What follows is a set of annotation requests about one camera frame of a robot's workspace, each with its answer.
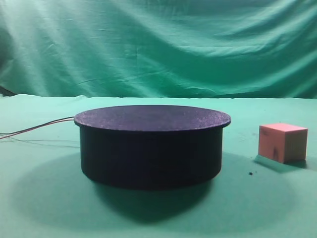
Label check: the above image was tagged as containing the pink cube-shaped block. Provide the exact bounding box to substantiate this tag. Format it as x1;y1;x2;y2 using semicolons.
258;122;308;164

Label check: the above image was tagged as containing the black round turntable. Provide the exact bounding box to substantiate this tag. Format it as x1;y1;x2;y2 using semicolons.
74;105;231;190

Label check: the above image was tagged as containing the green backdrop cloth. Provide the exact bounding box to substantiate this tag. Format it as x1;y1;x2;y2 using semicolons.
0;0;317;99

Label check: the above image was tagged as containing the green table cloth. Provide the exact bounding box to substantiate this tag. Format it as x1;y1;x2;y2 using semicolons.
0;95;317;238

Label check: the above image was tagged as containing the black wire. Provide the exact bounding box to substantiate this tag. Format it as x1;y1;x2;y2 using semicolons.
0;119;75;140

